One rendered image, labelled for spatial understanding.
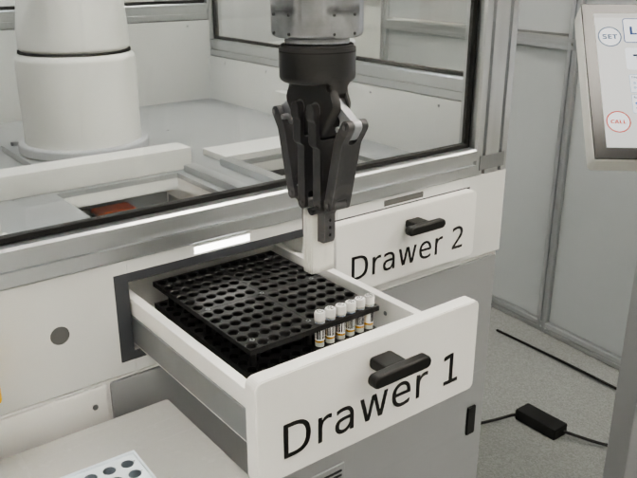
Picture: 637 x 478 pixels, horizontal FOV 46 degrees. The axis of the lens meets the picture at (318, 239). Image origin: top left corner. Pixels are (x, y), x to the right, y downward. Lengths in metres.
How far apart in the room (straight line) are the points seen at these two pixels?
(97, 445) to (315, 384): 0.31
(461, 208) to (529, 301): 1.73
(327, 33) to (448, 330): 0.33
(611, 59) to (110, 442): 1.04
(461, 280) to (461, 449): 0.35
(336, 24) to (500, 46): 0.56
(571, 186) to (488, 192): 1.41
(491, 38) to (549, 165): 1.54
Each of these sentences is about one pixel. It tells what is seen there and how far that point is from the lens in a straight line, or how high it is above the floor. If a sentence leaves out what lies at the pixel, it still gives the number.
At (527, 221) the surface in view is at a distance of 2.84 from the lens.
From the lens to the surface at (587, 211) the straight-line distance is 2.66.
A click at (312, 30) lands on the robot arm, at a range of 0.71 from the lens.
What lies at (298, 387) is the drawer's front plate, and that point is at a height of 0.91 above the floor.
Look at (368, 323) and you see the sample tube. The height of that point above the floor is 0.88.
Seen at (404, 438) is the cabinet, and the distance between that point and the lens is 1.35.
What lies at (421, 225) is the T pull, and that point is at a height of 0.91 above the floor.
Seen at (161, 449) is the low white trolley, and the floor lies 0.76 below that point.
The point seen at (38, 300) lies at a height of 0.92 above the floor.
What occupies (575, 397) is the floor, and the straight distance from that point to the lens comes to 2.52.
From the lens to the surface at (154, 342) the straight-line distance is 0.89.
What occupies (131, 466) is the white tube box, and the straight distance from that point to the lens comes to 0.83.
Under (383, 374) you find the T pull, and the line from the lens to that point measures 0.71.
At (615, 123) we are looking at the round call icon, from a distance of 1.39.
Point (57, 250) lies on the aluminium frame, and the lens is 0.87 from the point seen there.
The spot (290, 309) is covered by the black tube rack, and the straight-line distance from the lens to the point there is 0.86.
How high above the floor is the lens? 1.27
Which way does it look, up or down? 20 degrees down
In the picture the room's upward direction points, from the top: straight up
